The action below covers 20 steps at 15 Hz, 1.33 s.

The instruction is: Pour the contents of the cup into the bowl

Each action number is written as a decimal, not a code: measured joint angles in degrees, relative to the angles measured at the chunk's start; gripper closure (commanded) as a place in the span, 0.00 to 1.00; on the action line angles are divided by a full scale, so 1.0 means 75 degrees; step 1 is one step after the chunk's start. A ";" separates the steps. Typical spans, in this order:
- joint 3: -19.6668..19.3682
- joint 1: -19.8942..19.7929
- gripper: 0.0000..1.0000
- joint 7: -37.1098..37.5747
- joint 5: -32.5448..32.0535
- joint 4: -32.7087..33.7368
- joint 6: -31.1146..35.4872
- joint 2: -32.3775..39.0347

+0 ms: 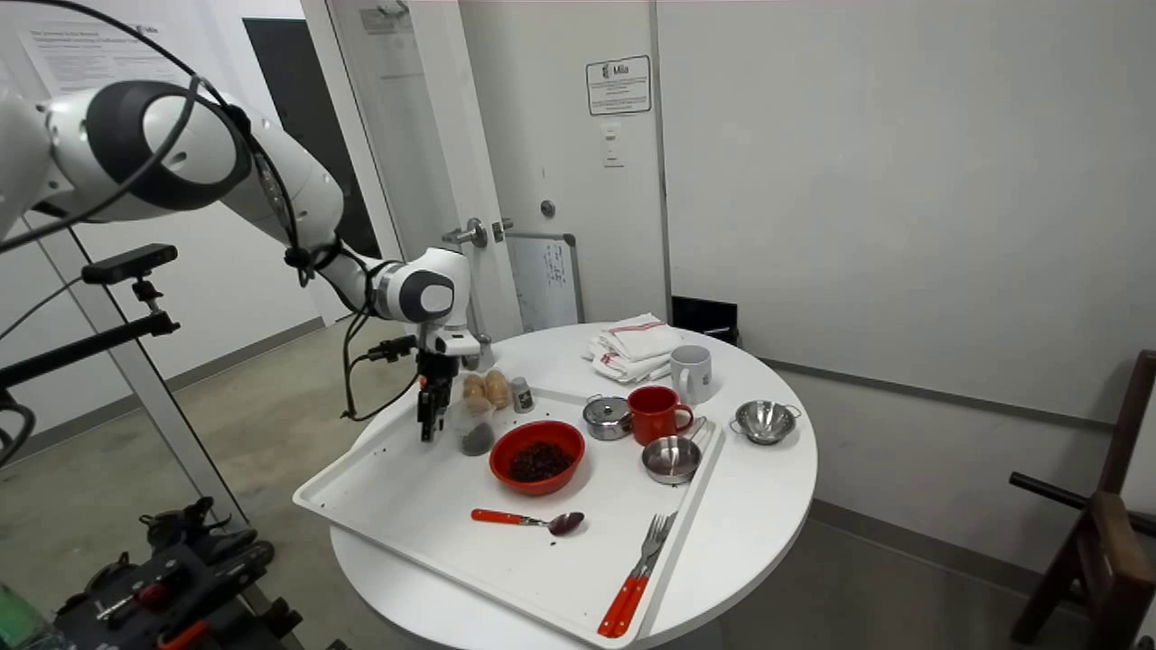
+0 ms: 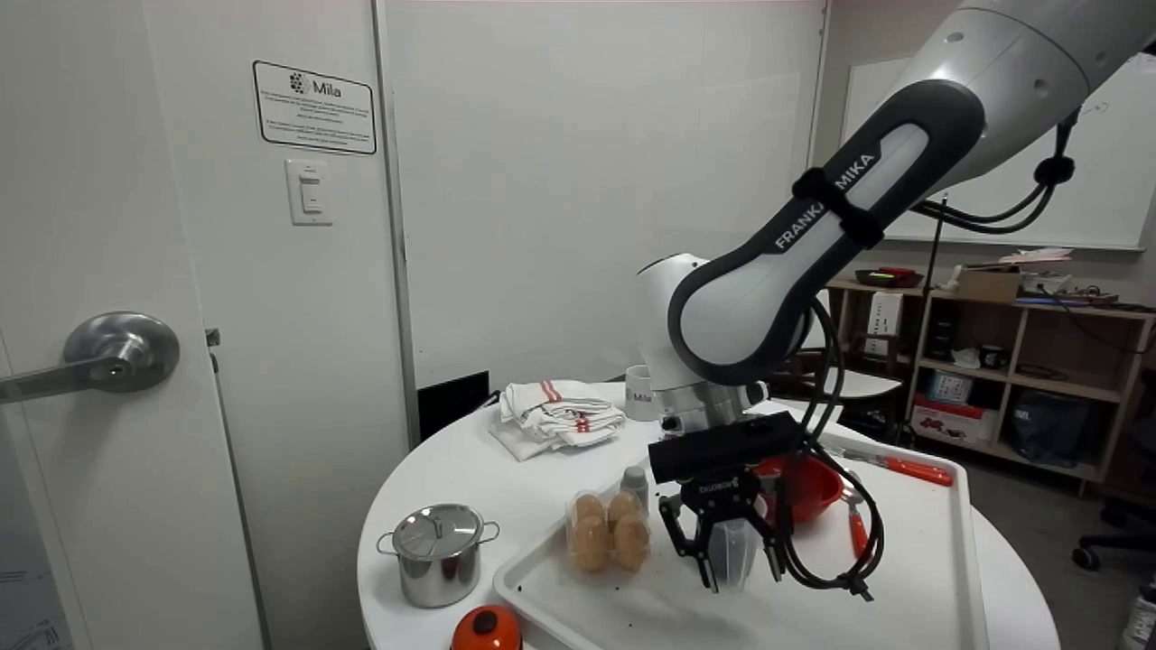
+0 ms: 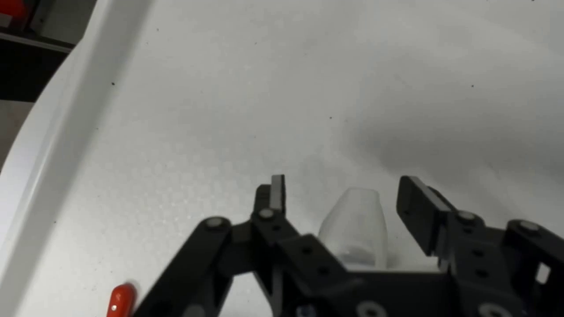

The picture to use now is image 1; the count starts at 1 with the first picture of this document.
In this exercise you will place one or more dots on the white red striped towel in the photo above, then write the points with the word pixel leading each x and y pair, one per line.
pixel 631 348

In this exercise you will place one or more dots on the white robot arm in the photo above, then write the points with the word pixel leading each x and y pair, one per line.
pixel 302 191

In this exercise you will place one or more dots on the black tool bag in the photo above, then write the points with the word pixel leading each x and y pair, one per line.
pixel 166 590

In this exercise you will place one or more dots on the red bowl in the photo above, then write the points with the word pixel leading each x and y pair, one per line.
pixel 535 462

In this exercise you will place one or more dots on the small grey shaker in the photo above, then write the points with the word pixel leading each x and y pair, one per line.
pixel 523 393

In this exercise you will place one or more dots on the small framed white board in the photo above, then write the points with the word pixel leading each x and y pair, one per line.
pixel 542 278

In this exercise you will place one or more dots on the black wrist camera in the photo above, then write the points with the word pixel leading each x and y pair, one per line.
pixel 393 351

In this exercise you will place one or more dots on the red mug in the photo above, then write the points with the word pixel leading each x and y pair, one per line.
pixel 654 415

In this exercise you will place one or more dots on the small steel cup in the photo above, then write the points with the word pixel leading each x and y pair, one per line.
pixel 606 415

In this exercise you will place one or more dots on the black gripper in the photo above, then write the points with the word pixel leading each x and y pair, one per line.
pixel 435 376

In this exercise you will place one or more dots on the white plastic tray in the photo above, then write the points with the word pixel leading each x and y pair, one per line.
pixel 399 506

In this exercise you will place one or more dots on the dark wooden chair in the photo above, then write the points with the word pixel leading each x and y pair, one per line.
pixel 1114 555

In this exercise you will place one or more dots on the black camera on stand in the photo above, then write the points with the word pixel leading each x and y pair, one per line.
pixel 128 260

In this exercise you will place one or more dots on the small steel bowl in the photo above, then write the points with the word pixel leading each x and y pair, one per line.
pixel 768 419
pixel 671 458

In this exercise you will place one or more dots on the white door sign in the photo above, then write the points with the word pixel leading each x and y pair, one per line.
pixel 618 89

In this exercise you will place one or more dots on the clear plastic cup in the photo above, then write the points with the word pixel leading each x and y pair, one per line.
pixel 477 435

